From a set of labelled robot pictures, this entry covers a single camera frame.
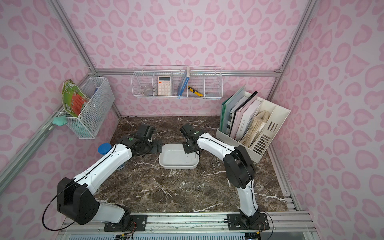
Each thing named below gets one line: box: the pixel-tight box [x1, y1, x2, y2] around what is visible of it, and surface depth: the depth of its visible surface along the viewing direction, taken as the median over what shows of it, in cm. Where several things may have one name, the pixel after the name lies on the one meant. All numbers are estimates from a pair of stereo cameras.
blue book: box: [177, 66, 190, 99], surface depth 90 cm
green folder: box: [219, 86, 246, 134], surface depth 89 cm
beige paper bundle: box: [240, 110, 270, 148], surface depth 92 cm
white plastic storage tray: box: [158, 143, 200, 170], surface depth 97 cm
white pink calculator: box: [158, 76, 172, 96], surface depth 97 cm
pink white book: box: [231, 92, 264, 141], surface depth 91 cm
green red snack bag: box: [62, 79, 90, 117], surface depth 75 cm
